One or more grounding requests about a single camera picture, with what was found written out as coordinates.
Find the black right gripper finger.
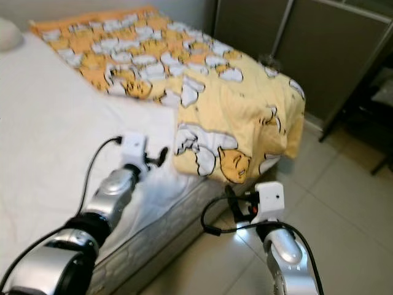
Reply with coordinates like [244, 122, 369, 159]
[224, 184, 243, 219]

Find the bed with white sheet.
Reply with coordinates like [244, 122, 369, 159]
[0, 31, 259, 295]

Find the yellow cartoon blanket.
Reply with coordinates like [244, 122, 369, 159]
[29, 6, 306, 185]

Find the black metal rack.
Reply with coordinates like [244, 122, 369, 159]
[319, 37, 393, 176]

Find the grey sliding door wardrobe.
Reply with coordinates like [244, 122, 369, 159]
[212, 0, 393, 124]

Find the pale pink pillow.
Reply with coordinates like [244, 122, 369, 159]
[0, 17, 25, 53]

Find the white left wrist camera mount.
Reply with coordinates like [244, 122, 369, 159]
[122, 132, 149, 167]

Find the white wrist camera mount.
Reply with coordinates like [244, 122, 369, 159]
[122, 132, 149, 167]
[255, 181, 285, 223]

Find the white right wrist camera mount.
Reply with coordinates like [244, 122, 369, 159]
[255, 181, 285, 223]

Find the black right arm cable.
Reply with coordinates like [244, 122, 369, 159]
[201, 195, 326, 295]

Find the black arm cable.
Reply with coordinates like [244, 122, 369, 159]
[201, 195, 326, 295]
[0, 136, 123, 293]

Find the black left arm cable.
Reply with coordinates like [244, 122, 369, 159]
[0, 136, 123, 293]

